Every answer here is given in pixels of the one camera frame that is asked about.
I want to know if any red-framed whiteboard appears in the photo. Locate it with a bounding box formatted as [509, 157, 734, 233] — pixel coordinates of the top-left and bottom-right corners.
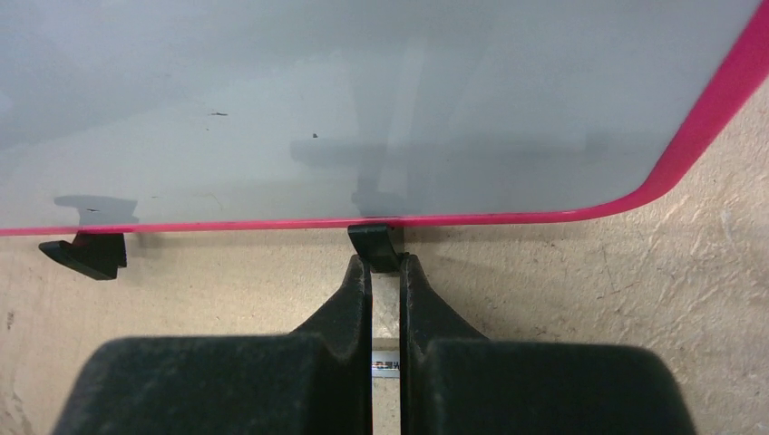
[1, 1, 768, 235]

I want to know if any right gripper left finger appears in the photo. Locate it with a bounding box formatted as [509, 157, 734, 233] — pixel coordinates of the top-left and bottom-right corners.
[54, 256, 373, 434]

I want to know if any black whiteboard marker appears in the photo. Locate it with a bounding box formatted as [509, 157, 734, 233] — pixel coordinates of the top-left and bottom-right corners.
[371, 350, 401, 379]

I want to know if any black whiteboard stand foot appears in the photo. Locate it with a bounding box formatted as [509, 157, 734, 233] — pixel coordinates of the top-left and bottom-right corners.
[38, 232, 127, 281]

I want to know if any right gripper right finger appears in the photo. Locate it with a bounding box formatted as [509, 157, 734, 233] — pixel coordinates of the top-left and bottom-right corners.
[400, 255, 696, 434]

